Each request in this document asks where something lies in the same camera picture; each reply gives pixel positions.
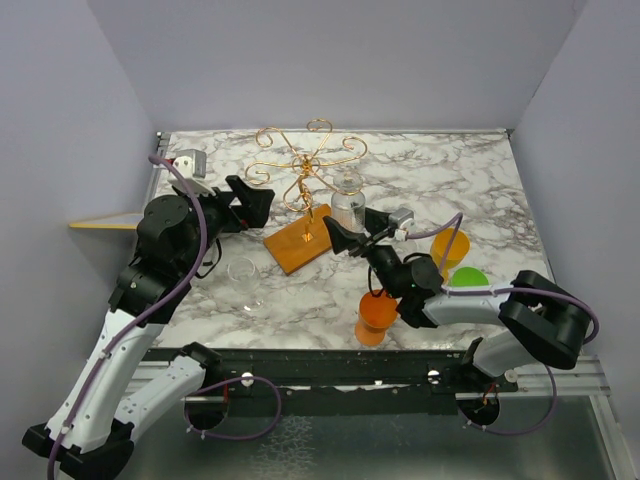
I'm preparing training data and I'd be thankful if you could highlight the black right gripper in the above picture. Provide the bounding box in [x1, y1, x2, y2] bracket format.
[325, 201, 404, 298]

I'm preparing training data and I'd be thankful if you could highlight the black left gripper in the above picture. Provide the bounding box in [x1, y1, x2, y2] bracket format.
[177, 174, 275, 275]

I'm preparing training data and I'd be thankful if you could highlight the orange plastic goblet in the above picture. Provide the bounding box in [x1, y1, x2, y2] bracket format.
[354, 289, 398, 346]

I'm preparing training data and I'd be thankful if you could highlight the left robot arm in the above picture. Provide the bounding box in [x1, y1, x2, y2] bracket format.
[22, 175, 275, 479]

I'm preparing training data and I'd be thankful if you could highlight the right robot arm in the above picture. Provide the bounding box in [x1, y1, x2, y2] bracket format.
[323, 208, 599, 391]

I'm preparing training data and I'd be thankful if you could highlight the clear stemmed wine glass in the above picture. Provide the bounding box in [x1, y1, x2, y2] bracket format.
[227, 257, 264, 313]

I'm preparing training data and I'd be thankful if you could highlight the yellow plastic goblet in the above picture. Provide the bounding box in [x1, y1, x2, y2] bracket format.
[430, 228, 470, 271]

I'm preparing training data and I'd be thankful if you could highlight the green plastic goblet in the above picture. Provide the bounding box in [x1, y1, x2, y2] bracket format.
[449, 267, 490, 288]

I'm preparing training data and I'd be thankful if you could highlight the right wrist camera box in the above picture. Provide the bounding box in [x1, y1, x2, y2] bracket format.
[388, 207, 416, 241]

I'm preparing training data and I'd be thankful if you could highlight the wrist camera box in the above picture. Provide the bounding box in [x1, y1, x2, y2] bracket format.
[173, 149, 207, 180]
[388, 207, 416, 241]

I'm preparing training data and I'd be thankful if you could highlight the gold wire glass rack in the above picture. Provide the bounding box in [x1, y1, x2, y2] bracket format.
[244, 118, 368, 276]

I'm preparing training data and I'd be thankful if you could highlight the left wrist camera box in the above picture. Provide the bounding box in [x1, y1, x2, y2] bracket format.
[173, 149, 207, 180]

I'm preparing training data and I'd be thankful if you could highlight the black front mounting rail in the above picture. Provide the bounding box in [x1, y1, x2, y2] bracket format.
[144, 342, 517, 417]

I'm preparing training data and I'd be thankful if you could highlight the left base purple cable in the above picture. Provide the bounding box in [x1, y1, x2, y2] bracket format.
[183, 372, 285, 442]

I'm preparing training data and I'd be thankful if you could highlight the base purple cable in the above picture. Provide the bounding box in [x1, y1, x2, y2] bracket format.
[183, 372, 285, 442]
[462, 364, 560, 436]

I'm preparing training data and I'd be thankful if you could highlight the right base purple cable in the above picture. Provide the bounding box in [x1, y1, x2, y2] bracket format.
[462, 364, 560, 436]

